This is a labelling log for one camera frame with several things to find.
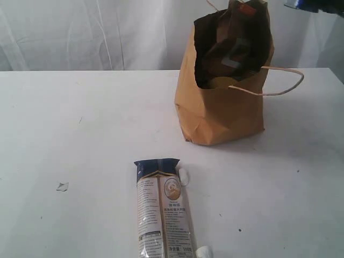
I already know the brown pouch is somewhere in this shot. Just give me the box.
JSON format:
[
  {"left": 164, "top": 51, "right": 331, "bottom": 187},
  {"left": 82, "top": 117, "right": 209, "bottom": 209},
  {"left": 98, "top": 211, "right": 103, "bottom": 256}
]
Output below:
[{"left": 202, "top": 1, "right": 272, "bottom": 80}]

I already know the brown paper bag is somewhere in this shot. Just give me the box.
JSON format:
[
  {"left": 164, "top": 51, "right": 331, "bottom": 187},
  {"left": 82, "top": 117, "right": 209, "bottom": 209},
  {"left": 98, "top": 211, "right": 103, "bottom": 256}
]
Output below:
[{"left": 174, "top": 0, "right": 305, "bottom": 146}]

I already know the white blue salt packet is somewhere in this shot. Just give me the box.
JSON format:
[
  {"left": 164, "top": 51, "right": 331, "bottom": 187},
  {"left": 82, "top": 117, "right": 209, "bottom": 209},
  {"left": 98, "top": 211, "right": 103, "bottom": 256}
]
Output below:
[{"left": 284, "top": 0, "right": 312, "bottom": 10}]

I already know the white cube by pasta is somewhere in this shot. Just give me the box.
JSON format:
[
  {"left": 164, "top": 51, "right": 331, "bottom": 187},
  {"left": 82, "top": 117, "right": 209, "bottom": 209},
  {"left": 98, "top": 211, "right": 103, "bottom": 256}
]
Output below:
[{"left": 178, "top": 168, "right": 190, "bottom": 187}]

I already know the small torn paper scrap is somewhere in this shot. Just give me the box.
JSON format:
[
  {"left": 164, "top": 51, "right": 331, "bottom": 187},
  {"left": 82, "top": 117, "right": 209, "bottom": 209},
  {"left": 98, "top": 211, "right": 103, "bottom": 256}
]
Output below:
[{"left": 56, "top": 182, "right": 69, "bottom": 192}]

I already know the white lump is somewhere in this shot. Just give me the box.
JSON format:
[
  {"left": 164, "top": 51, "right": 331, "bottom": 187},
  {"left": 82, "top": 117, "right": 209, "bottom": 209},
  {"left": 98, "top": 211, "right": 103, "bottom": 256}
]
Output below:
[{"left": 196, "top": 246, "right": 213, "bottom": 258}]

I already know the long pasta packet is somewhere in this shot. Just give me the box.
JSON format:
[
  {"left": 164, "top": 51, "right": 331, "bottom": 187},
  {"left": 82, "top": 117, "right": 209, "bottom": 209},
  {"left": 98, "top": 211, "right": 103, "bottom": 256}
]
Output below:
[{"left": 134, "top": 158, "right": 195, "bottom": 257}]

